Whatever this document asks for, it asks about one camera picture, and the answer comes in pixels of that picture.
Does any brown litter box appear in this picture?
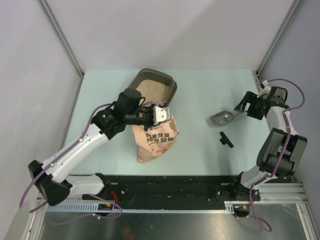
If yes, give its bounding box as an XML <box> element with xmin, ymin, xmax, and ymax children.
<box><xmin>128</xmin><ymin>68</ymin><xmax>178</xmax><ymax>106</ymax></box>

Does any black bag sealing clip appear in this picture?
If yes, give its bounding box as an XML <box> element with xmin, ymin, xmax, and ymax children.
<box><xmin>219</xmin><ymin>131</ymin><xmax>234</xmax><ymax>149</ymax></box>

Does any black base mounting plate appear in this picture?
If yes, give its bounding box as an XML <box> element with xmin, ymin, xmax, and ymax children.
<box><xmin>97</xmin><ymin>174</ymin><xmax>261</xmax><ymax>210</ymax></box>

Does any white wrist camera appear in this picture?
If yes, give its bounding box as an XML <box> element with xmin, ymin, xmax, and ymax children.
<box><xmin>257</xmin><ymin>80</ymin><xmax>271</xmax><ymax>98</ymax></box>
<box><xmin>152</xmin><ymin>105</ymin><xmax>171</xmax><ymax>126</ymax></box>

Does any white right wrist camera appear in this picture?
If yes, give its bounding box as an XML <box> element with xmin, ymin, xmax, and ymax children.
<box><xmin>257</xmin><ymin>80</ymin><xmax>271</xmax><ymax>98</ymax></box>

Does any aluminium frame post left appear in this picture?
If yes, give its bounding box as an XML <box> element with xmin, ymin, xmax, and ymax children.
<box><xmin>37</xmin><ymin>0</ymin><xmax>84</xmax><ymax>79</ymax></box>

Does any grey slotted cable duct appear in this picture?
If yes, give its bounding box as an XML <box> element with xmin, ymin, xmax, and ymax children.
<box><xmin>46</xmin><ymin>202</ymin><xmax>244</xmax><ymax>214</ymax></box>

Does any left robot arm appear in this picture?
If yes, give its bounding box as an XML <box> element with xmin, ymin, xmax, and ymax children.
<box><xmin>21</xmin><ymin>88</ymin><xmax>166</xmax><ymax>206</ymax></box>

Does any pink cat litter bag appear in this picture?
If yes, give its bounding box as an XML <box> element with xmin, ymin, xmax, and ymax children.
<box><xmin>132</xmin><ymin>116</ymin><xmax>180</xmax><ymax>164</ymax></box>

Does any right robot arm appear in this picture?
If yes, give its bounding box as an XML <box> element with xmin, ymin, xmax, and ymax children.
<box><xmin>230</xmin><ymin>86</ymin><xmax>308</xmax><ymax>201</ymax></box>

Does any aluminium rail right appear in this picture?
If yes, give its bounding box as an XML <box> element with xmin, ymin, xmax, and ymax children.
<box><xmin>259</xmin><ymin>183</ymin><xmax>308</xmax><ymax>204</ymax></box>

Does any aluminium frame post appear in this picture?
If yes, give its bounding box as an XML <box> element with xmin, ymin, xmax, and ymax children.
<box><xmin>255</xmin><ymin>0</ymin><xmax>305</xmax><ymax>77</ymax></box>
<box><xmin>37</xmin><ymin>0</ymin><xmax>84</xmax><ymax>79</ymax></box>

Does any aluminium frame post right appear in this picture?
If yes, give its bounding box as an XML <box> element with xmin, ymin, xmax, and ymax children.
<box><xmin>255</xmin><ymin>0</ymin><xmax>305</xmax><ymax>77</ymax></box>

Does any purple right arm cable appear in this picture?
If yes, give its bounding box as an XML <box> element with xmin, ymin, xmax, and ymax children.
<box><xmin>249</xmin><ymin>78</ymin><xmax>307</xmax><ymax>232</ymax></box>

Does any silver metal scoop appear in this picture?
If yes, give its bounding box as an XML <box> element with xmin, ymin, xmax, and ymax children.
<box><xmin>209</xmin><ymin>110</ymin><xmax>241</xmax><ymax>126</ymax></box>

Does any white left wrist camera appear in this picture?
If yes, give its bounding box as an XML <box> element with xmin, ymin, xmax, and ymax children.
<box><xmin>152</xmin><ymin>105</ymin><xmax>171</xmax><ymax>126</ymax></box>

